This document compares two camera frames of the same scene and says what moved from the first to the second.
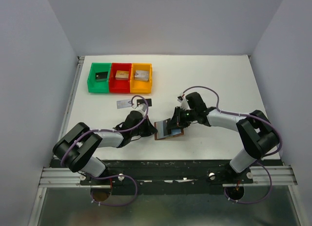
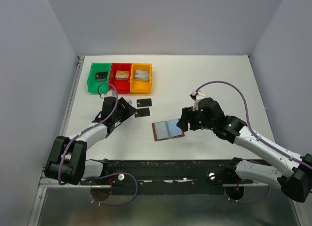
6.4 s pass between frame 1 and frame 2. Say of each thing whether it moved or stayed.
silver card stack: stayed
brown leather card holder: stayed
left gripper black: moved
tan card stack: stayed
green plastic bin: stayed
